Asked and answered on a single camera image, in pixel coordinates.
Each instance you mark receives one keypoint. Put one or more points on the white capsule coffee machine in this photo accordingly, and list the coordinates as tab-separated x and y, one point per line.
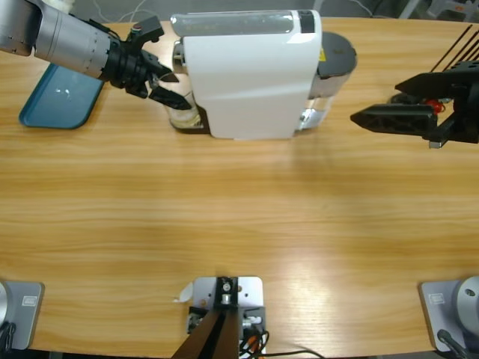
247	82

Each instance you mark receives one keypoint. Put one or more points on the red coffee capsule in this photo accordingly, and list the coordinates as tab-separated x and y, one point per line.
434	104

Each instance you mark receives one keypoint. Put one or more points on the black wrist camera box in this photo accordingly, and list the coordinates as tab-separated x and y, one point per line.
146	28

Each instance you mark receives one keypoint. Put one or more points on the teal rectangular tray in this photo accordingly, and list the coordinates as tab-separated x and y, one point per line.
56	101

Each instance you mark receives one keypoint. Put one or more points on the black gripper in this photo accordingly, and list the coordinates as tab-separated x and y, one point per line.
129	71
462	112

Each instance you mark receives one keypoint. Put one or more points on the white paper tag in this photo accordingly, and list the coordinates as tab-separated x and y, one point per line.
185	293

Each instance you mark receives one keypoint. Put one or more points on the black capsule holder with rods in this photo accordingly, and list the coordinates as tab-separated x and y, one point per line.
402	99

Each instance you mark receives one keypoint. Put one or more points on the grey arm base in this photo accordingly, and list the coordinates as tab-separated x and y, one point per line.
26	314
445	310

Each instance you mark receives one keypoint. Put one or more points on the clear glass cup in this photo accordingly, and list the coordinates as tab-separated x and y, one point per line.
183	117

